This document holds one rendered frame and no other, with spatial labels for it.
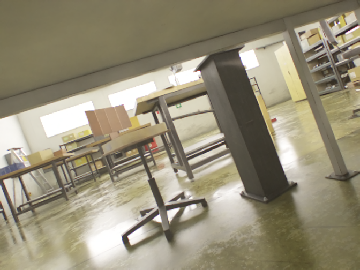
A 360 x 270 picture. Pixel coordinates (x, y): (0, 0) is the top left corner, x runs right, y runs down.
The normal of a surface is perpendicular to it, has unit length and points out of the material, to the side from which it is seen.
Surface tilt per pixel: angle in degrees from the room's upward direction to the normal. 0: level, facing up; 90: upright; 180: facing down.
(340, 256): 0
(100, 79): 90
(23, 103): 90
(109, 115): 90
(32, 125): 90
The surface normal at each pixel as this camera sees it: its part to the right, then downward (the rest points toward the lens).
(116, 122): 0.61, -0.23
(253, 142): 0.32, -0.11
